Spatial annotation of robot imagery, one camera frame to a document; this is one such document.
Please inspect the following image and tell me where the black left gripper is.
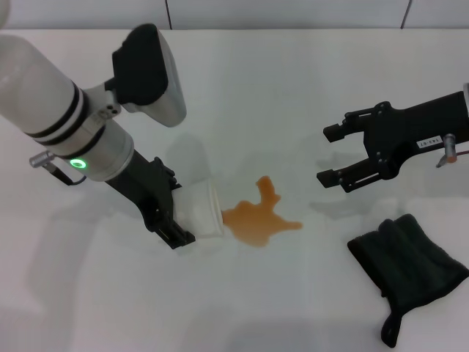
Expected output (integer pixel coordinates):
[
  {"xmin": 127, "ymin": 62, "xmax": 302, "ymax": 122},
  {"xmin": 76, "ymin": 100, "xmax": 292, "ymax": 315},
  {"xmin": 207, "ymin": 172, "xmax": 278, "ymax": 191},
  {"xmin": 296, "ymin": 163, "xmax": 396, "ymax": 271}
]
[{"xmin": 106, "ymin": 149, "xmax": 197, "ymax": 251}]

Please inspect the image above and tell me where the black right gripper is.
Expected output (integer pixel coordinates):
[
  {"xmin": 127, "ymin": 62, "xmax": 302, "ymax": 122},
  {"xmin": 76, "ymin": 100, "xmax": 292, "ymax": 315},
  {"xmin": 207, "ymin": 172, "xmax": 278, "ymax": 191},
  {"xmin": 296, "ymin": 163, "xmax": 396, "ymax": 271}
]
[{"xmin": 317, "ymin": 90, "xmax": 469, "ymax": 194}]

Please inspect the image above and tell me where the white paper cup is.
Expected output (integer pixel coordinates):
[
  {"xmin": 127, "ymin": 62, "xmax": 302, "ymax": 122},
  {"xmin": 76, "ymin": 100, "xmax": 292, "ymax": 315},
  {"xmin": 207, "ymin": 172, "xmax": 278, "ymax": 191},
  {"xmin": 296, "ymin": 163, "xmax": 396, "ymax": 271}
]
[{"xmin": 174, "ymin": 178, "xmax": 225, "ymax": 238}]

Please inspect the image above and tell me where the dark blue rag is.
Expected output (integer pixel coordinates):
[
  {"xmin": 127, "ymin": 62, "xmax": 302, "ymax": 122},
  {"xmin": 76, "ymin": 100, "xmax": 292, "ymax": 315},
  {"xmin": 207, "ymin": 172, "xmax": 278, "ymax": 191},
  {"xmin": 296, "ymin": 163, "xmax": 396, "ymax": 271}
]
[{"xmin": 347, "ymin": 214, "xmax": 469, "ymax": 348}]

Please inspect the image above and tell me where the brown water stain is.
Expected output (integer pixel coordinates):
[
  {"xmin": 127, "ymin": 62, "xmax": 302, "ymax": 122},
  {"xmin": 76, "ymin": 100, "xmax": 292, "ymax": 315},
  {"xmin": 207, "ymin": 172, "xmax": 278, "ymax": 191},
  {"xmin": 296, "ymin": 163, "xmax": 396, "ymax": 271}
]
[{"xmin": 221, "ymin": 175, "xmax": 304, "ymax": 249}]

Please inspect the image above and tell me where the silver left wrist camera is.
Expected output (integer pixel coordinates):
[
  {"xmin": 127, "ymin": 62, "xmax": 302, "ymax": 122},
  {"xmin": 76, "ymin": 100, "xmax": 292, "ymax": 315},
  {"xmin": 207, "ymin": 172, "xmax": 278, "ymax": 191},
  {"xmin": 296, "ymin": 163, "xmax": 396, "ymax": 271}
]
[{"xmin": 84, "ymin": 23, "xmax": 188, "ymax": 128}]

